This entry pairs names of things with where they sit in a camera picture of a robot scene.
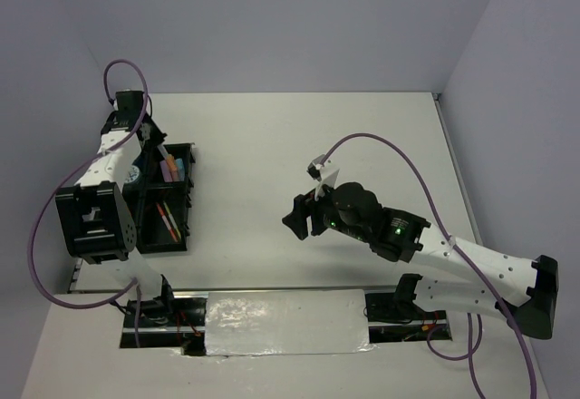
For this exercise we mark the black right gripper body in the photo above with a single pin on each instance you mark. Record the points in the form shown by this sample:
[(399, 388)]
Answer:
[(322, 211)]

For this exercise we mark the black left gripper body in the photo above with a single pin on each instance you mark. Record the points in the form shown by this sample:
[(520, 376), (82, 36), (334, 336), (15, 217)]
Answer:
[(156, 136)]

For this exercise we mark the orange capped highlighter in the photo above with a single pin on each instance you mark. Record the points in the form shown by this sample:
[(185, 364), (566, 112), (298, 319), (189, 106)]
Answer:
[(167, 157)]

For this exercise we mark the blue round tape container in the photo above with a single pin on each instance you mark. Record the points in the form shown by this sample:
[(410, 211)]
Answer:
[(135, 172)]

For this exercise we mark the purple highlighter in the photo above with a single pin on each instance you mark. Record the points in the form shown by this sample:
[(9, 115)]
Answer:
[(165, 171)]

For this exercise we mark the blue highlighter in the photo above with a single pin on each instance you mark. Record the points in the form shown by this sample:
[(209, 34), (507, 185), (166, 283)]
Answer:
[(179, 172)]

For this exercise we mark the thin yellow pen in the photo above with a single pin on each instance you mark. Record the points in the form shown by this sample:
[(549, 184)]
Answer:
[(172, 220)]

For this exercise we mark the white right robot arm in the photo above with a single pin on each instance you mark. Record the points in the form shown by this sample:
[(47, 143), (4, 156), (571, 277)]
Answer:
[(521, 290)]

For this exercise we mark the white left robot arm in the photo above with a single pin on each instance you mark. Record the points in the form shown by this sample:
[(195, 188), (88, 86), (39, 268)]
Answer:
[(96, 220)]

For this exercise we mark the black compartment organizer tray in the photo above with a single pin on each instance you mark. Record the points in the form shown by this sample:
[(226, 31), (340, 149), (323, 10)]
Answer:
[(152, 235)]

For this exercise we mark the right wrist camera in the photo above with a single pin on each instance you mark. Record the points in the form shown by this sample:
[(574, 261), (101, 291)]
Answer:
[(324, 172)]

